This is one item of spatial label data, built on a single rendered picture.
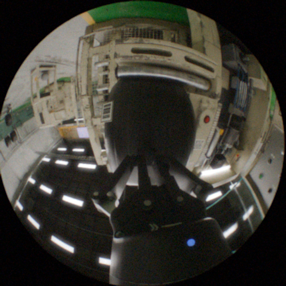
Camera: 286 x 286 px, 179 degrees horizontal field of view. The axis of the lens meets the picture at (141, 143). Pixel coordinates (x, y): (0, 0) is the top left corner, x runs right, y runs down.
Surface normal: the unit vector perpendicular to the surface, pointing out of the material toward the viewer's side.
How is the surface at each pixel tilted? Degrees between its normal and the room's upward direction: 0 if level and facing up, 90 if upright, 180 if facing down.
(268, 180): 90
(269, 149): 90
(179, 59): 90
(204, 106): 90
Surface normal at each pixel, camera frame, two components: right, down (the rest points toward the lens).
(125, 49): 0.04, 0.55
